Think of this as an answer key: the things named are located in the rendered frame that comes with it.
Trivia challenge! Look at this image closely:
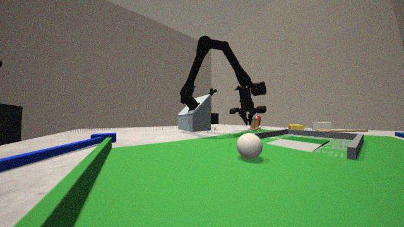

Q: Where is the white golf ball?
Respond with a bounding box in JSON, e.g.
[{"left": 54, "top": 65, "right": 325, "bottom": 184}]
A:
[{"left": 237, "top": 133, "right": 263, "bottom": 159}]

